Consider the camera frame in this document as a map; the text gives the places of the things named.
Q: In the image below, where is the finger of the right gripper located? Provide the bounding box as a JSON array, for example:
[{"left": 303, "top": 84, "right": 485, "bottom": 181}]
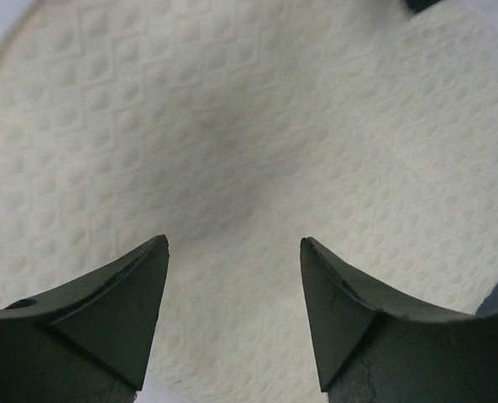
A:
[{"left": 404, "top": 0, "right": 438, "bottom": 14}]

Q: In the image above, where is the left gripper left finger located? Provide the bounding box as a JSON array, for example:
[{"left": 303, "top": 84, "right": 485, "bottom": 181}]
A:
[{"left": 0, "top": 235, "right": 170, "bottom": 402}]

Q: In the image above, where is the cream yellow pillow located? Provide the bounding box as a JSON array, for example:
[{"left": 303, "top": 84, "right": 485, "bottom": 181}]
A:
[{"left": 0, "top": 1, "right": 498, "bottom": 402}]

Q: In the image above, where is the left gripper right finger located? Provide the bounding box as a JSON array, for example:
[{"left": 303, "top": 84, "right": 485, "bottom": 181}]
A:
[{"left": 300, "top": 238, "right": 498, "bottom": 402}]

